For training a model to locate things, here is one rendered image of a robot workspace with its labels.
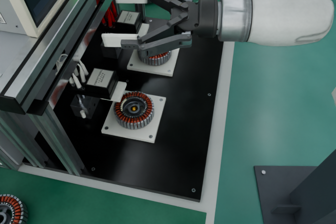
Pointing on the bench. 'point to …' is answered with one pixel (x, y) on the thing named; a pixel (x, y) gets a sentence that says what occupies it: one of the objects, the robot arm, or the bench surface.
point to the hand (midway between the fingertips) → (116, 17)
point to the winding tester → (16, 19)
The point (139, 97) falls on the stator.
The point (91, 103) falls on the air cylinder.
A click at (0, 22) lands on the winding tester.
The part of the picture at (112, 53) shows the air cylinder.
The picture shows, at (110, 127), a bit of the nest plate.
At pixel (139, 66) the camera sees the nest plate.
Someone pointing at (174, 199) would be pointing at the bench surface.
